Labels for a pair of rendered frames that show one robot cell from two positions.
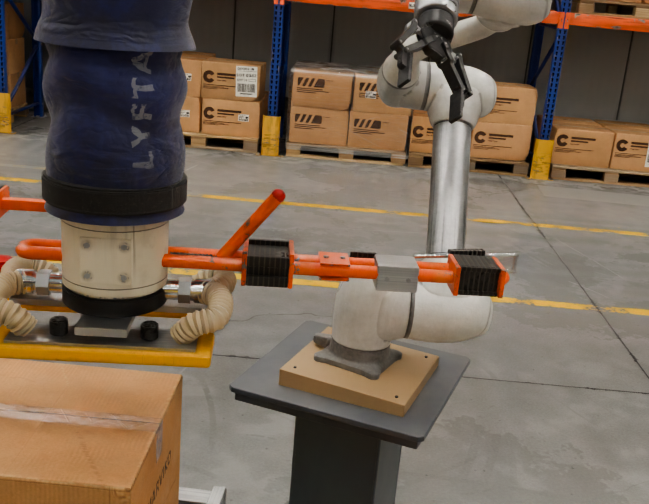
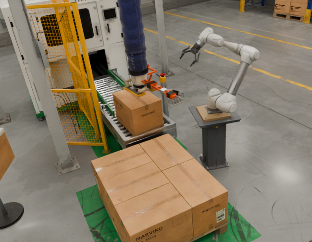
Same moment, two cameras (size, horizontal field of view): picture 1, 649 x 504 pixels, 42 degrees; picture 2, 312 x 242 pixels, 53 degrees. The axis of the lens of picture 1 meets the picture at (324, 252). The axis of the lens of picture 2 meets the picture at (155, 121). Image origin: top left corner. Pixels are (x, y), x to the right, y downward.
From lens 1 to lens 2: 2.84 m
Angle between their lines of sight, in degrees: 58
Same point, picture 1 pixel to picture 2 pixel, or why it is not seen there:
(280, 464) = (243, 135)
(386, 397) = (203, 117)
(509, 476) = (294, 163)
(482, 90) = (250, 54)
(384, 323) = (211, 103)
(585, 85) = not seen: outside the picture
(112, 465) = (134, 107)
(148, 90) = (132, 58)
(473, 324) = (225, 109)
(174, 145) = (139, 65)
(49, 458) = (131, 103)
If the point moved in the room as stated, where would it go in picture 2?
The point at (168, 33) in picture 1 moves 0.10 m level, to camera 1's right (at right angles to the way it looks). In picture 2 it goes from (134, 51) to (138, 53)
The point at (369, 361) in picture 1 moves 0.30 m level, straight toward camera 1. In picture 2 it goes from (209, 110) to (188, 118)
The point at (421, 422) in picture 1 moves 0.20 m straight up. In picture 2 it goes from (205, 124) to (204, 108)
